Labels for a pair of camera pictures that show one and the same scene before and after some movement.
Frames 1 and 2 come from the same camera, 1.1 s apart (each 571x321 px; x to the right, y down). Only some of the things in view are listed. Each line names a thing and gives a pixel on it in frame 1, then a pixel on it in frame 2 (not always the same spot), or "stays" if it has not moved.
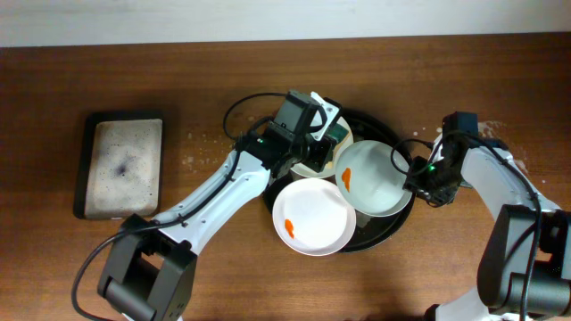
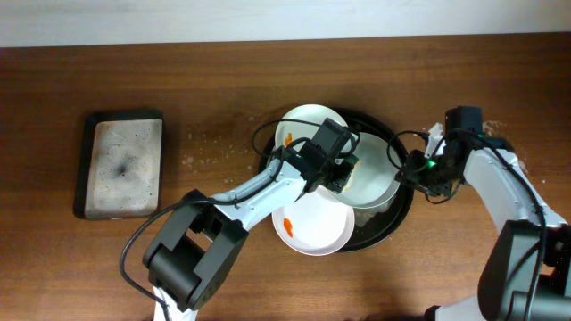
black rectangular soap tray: x=119 y=166 stays
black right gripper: x=419 y=182 stays
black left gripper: x=318 y=154 → x=341 y=179
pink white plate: x=311 y=218 stays
